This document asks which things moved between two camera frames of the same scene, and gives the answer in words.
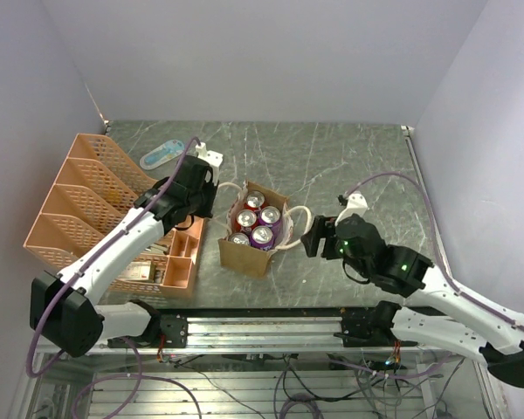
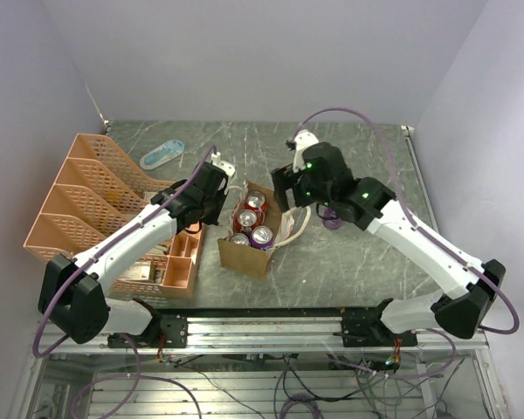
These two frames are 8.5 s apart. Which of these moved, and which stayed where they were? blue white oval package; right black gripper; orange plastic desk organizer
Moved: right black gripper
Stayed: blue white oval package; orange plastic desk organizer
